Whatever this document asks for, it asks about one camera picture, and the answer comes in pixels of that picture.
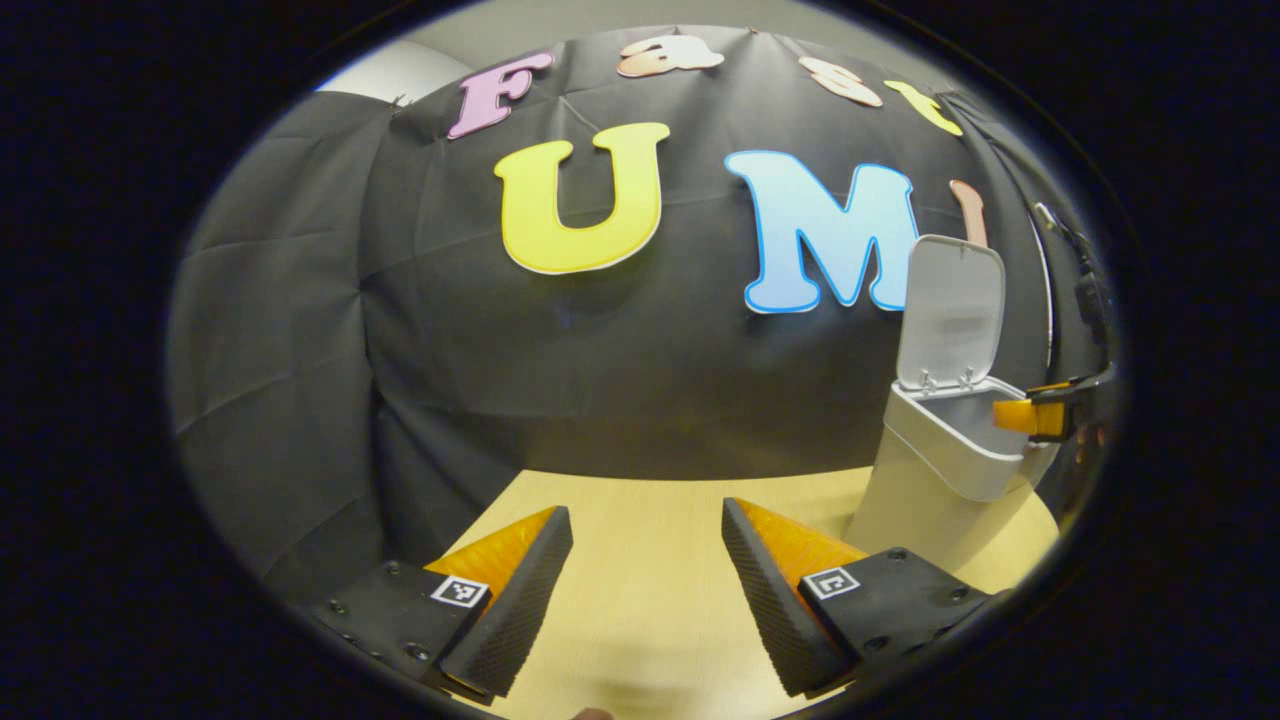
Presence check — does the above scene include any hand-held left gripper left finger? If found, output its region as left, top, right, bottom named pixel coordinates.
left=310, top=505, right=576, bottom=701

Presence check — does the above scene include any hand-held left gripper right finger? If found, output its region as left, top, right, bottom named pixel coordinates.
left=720, top=497, right=1001, bottom=701

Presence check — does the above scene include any white desktop garbage bin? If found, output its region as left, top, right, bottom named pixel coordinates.
left=845, top=233, right=1061, bottom=576

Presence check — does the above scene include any wooden desktop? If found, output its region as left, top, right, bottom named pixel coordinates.
left=440, top=465, right=1063, bottom=720

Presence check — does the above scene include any black backdrop cloth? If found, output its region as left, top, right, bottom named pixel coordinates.
left=165, top=25, right=1116, bottom=601

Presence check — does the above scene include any black cable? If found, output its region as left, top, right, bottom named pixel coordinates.
left=1033, top=200, right=1113, bottom=336

